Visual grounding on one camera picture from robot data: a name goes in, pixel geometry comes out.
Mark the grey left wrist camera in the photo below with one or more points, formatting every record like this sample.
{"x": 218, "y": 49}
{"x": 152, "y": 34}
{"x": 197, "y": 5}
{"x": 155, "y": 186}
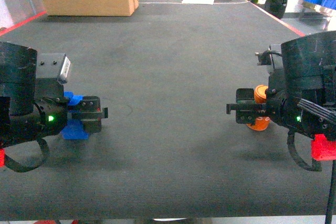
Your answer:
{"x": 53, "y": 66}

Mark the blue bottle-shaped plastic part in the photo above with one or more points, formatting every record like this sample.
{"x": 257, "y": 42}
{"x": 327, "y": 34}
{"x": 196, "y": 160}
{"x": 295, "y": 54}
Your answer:
{"x": 75, "y": 128}

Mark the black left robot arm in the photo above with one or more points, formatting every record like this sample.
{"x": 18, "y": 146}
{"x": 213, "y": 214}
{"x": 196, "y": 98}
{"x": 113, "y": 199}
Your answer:
{"x": 18, "y": 77}

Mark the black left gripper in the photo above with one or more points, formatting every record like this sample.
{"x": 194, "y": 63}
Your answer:
{"x": 50, "y": 114}

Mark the orange cylindrical cap 4680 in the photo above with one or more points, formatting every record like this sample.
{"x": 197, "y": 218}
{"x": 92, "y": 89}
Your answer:
{"x": 261, "y": 122}

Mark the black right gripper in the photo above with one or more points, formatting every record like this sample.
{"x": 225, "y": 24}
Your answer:
{"x": 305, "y": 106}

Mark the dark conveyor belt mat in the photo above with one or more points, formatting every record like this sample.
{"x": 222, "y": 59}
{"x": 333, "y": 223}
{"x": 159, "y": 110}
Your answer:
{"x": 168, "y": 149}

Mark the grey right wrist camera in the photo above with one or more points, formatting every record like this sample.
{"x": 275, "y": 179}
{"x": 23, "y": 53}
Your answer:
{"x": 271, "y": 58}

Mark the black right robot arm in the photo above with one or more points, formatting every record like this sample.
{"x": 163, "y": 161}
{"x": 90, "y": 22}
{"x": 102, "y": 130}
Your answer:
{"x": 310, "y": 55}

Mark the red conveyor side rail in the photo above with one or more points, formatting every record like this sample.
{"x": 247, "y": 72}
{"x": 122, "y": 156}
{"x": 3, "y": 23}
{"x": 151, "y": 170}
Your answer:
{"x": 277, "y": 20}

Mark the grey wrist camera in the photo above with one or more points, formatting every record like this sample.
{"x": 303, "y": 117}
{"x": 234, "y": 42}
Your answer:
{"x": 271, "y": 58}
{"x": 53, "y": 66}

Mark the white paper sheet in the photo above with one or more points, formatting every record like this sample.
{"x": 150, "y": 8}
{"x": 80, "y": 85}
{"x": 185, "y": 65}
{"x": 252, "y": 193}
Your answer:
{"x": 198, "y": 2}

